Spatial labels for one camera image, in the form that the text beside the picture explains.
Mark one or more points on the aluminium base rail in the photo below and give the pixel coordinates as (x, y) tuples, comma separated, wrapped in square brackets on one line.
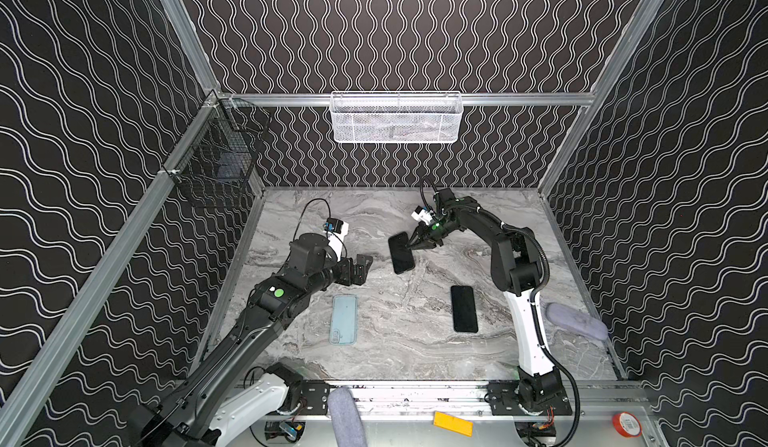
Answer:
[(383, 400)]

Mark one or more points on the white wire mesh basket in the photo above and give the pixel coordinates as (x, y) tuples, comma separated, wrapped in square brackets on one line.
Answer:
[(389, 117)]

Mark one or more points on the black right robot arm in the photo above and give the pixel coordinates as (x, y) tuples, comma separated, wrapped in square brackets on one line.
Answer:
[(519, 269)]

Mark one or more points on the white smartphone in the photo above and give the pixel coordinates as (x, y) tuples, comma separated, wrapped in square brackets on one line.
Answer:
[(401, 256)]

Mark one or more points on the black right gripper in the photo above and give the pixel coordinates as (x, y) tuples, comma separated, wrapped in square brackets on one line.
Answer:
[(429, 234)]

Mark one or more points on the black wire mesh basket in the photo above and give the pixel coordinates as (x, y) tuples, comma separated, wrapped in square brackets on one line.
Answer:
[(216, 172)]

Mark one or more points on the yellow block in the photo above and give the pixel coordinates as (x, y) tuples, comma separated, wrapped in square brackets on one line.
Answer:
[(453, 424)]

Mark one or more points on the light blue phone case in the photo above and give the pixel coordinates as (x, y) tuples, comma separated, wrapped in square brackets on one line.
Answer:
[(343, 326)]

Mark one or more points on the dark blue smartphone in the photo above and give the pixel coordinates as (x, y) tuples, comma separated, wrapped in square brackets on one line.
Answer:
[(464, 314)]

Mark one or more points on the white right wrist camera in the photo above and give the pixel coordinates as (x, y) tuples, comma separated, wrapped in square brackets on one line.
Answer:
[(423, 215)]

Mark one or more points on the red tape roll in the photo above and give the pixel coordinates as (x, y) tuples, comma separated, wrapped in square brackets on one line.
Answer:
[(627, 425)]

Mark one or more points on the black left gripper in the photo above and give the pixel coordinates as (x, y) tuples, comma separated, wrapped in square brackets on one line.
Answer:
[(352, 268)]

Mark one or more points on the lavender cloth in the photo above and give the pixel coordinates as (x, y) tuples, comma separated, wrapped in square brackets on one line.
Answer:
[(576, 321)]

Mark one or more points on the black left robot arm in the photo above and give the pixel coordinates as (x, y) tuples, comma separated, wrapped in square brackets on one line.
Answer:
[(203, 410)]

